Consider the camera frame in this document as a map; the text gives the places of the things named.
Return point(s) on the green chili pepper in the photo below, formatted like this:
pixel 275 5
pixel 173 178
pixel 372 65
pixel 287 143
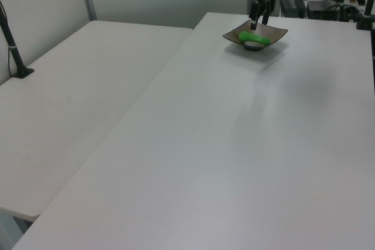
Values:
pixel 253 37

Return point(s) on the black rectangular power adapter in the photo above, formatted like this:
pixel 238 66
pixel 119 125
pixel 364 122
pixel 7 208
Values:
pixel 291 5

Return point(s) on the brown square ceramic plate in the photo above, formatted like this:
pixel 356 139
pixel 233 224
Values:
pixel 255 34

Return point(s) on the black electronics box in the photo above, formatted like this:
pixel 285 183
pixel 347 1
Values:
pixel 322 8

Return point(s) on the black clamped camera stand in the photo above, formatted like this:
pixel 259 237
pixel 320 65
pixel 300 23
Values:
pixel 367 7

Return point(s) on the black camera stand pole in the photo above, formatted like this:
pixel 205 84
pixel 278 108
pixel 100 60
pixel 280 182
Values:
pixel 13 48

